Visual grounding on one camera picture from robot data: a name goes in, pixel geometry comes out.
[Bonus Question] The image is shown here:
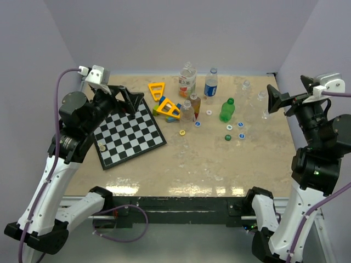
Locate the blue label water bottle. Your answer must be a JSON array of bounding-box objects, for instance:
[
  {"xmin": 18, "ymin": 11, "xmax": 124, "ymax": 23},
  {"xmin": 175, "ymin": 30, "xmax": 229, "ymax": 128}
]
[{"xmin": 204, "ymin": 67, "xmax": 218, "ymax": 97}]

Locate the clear plastic bottle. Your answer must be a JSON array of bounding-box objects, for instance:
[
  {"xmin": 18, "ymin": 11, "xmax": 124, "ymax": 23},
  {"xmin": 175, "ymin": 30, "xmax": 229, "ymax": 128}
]
[
  {"xmin": 257, "ymin": 90, "xmax": 268, "ymax": 101},
  {"xmin": 237, "ymin": 79, "xmax": 251, "ymax": 100}
]

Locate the beige chess piece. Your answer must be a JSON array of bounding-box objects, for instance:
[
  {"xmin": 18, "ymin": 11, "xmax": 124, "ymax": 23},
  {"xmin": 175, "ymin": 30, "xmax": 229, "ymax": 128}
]
[{"xmin": 98, "ymin": 143, "xmax": 106, "ymax": 152}]

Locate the fruit tea bottle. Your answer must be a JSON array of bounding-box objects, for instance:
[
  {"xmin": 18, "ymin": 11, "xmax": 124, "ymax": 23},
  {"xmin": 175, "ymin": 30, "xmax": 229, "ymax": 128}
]
[{"xmin": 178, "ymin": 61, "xmax": 197, "ymax": 98}]

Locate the yellow triangle frame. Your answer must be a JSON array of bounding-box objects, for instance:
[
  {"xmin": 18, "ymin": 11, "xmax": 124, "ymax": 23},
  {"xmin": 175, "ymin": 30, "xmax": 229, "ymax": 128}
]
[
  {"xmin": 148, "ymin": 82, "xmax": 165, "ymax": 102},
  {"xmin": 156, "ymin": 98, "xmax": 180, "ymax": 119}
]

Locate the crushed clear bottle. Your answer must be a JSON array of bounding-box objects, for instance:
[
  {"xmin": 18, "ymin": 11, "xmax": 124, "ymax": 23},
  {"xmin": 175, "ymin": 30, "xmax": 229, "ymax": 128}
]
[{"xmin": 262, "ymin": 101, "xmax": 271, "ymax": 119}]

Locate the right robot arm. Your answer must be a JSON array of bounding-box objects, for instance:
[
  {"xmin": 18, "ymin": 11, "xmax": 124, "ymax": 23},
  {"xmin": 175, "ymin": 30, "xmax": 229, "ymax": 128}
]
[{"xmin": 111, "ymin": 73, "xmax": 350, "ymax": 262}]

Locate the light blue toy block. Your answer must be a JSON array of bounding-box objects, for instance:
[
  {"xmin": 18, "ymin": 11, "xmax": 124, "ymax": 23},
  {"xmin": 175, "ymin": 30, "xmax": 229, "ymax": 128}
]
[{"xmin": 166, "ymin": 116, "xmax": 178, "ymax": 123}]

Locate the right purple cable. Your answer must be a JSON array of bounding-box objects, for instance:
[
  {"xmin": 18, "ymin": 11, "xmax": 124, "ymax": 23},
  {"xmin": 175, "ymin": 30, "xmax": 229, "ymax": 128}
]
[{"xmin": 286, "ymin": 92, "xmax": 351, "ymax": 263}]

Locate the green soda bottle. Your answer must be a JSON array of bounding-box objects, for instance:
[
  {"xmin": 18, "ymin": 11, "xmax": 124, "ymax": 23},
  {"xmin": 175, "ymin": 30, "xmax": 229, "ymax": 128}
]
[{"xmin": 219, "ymin": 98, "xmax": 235, "ymax": 123}]

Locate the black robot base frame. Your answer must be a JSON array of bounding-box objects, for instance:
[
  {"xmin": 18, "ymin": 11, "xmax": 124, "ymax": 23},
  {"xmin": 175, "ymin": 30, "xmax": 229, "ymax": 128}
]
[{"xmin": 93, "ymin": 196, "xmax": 256, "ymax": 228}]

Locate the yellow triangle frame far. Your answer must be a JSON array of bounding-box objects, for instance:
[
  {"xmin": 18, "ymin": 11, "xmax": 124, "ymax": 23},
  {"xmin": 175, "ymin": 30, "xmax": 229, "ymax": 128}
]
[{"xmin": 148, "ymin": 82, "xmax": 165, "ymax": 102}]

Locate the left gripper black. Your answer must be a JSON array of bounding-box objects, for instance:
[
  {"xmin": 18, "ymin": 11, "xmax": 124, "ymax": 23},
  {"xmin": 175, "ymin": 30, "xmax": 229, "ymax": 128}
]
[{"xmin": 84, "ymin": 83, "xmax": 144, "ymax": 134}]

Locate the black white chessboard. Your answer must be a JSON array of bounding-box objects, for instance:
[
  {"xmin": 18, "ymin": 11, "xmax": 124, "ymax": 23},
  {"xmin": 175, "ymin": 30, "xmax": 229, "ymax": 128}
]
[{"xmin": 94, "ymin": 100, "xmax": 167, "ymax": 170}]

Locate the yellow triangle frame near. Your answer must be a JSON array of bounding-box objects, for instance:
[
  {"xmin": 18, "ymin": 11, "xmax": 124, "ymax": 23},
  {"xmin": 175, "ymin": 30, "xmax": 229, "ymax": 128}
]
[{"xmin": 156, "ymin": 98, "xmax": 180, "ymax": 119}]

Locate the amber tea bottle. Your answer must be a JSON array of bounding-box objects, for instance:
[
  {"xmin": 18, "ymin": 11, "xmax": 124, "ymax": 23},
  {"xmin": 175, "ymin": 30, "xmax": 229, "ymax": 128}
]
[{"xmin": 190, "ymin": 93, "xmax": 201, "ymax": 121}]

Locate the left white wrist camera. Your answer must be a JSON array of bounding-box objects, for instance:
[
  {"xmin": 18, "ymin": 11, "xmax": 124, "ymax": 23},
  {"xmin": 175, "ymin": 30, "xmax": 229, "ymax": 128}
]
[{"xmin": 78, "ymin": 65, "xmax": 111, "ymax": 95}]

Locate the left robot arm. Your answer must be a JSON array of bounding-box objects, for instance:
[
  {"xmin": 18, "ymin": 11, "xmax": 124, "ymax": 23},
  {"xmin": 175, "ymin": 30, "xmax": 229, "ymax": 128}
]
[{"xmin": 4, "ymin": 85, "xmax": 144, "ymax": 255}]

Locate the purple cable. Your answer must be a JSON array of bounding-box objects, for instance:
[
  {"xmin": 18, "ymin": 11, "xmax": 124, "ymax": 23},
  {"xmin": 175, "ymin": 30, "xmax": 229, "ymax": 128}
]
[
  {"xmin": 18, "ymin": 68, "xmax": 83, "ymax": 263},
  {"xmin": 286, "ymin": 92, "xmax": 351, "ymax": 263}
]

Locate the green toy block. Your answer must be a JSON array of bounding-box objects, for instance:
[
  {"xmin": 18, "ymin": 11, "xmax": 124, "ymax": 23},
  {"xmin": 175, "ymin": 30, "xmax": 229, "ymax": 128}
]
[{"xmin": 152, "ymin": 105, "xmax": 159, "ymax": 116}]

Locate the clear empty bottle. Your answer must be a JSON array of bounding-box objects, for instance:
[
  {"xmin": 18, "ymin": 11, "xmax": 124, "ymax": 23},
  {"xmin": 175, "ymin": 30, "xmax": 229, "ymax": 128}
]
[{"xmin": 180, "ymin": 100, "xmax": 195, "ymax": 122}]

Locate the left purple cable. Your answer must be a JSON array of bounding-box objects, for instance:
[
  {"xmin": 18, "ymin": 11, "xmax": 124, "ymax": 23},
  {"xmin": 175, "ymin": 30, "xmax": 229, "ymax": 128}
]
[{"xmin": 18, "ymin": 68, "xmax": 83, "ymax": 263}]

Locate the dark blue block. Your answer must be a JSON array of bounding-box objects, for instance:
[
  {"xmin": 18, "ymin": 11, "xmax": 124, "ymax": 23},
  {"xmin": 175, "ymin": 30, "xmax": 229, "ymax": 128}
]
[{"xmin": 159, "ymin": 96, "xmax": 166, "ymax": 105}]

